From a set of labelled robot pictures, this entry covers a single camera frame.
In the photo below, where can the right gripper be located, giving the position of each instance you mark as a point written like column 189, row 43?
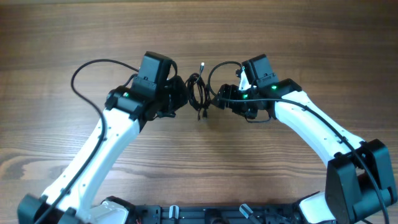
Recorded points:
column 250, row 114

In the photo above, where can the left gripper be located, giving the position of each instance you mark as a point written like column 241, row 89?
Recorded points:
column 179, row 83

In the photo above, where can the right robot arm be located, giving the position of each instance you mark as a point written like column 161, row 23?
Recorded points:
column 359, row 177

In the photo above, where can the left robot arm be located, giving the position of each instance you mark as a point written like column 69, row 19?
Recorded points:
column 149, row 93

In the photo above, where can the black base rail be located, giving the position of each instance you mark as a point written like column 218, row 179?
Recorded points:
column 250, row 214

